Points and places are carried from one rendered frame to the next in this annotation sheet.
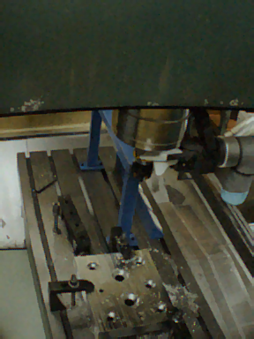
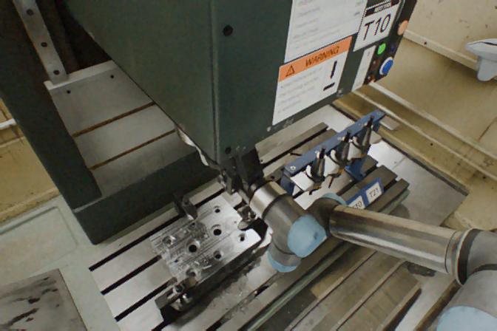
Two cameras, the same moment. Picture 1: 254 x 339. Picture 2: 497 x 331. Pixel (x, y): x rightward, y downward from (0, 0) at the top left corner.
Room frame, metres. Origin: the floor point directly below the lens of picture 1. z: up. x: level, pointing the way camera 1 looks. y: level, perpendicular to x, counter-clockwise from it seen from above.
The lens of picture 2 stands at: (0.68, -0.60, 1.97)
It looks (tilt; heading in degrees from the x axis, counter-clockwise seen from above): 48 degrees down; 69
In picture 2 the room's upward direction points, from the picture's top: 4 degrees clockwise
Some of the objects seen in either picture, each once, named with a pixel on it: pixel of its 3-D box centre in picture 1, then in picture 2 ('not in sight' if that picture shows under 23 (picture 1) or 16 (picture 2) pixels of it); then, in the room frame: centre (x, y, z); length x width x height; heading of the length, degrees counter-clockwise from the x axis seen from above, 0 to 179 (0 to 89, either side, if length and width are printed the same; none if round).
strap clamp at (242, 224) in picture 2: (120, 248); (253, 221); (0.94, -0.02, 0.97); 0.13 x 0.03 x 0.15; 21
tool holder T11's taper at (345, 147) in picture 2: not in sight; (343, 147); (1.21, -0.02, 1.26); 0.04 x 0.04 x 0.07
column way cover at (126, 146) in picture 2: not in sight; (143, 123); (0.64, 0.38, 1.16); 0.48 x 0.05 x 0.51; 21
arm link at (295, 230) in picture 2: (248, 151); (293, 226); (0.90, -0.31, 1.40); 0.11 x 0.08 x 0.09; 111
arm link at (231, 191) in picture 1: (235, 178); (291, 243); (0.91, -0.30, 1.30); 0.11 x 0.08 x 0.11; 25
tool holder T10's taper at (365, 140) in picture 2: not in sight; (365, 133); (1.32, 0.02, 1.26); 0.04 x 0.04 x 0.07
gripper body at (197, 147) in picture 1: (196, 154); (243, 177); (0.84, -0.16, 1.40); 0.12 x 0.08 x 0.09; 111
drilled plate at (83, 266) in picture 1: (123, 292); (205, 241); (0.76, -0.05, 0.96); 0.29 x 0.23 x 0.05; 21
